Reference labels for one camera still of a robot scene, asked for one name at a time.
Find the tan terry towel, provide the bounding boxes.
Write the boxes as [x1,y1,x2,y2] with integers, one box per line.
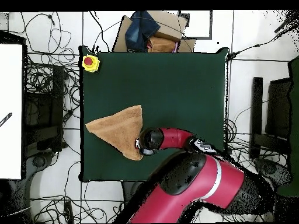
[85,104,144,161]

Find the dark green table cloth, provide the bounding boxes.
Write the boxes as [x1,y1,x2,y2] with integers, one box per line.
[79,45,231,184]

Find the tan towel in box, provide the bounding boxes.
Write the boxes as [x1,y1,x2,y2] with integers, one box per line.
[147,36,177,53]

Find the yellow emergency stop button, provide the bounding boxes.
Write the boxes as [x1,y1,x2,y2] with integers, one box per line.
[81,54,100,73]

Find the blue denim jeans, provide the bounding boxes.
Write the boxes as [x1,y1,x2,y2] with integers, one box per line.
[124,10,161,53]

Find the black equipment rack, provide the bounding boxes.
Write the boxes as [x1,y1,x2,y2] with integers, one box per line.
[23,65,65,157]

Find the brown cardboard box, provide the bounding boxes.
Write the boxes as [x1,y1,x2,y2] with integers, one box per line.
[112,10,197,53]

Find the long black floor bar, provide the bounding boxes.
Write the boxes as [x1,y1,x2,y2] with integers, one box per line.
[249,76,263,160]

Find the grey stand base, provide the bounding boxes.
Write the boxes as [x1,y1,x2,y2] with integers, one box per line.
[253,157,293,187]
[24,151,55,180]

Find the black panel stand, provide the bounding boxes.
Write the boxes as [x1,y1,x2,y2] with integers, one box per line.
[266,78,293,141]

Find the green cloth on stand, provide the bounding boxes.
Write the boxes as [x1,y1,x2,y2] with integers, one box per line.
[276,55,299,198]

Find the black rectangular floor frame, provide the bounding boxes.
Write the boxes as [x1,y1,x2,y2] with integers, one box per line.
[178,10,213,40]

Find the black cable with connector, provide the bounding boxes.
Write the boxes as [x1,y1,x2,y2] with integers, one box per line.
[225,23,299,62]

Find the thin black looped cable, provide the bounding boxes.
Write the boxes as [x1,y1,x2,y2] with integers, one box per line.
[20,12,57,54]

